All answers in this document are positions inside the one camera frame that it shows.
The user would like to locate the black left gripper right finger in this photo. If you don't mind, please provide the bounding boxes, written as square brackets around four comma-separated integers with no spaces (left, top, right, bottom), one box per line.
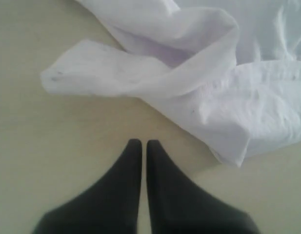
[146,140,257,234]

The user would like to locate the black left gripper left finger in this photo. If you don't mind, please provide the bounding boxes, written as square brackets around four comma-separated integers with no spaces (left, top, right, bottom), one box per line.
[33,139,142,234]

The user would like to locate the white t-shirt red print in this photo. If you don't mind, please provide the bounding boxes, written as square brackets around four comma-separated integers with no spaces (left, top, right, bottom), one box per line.
[40,0,301,166]

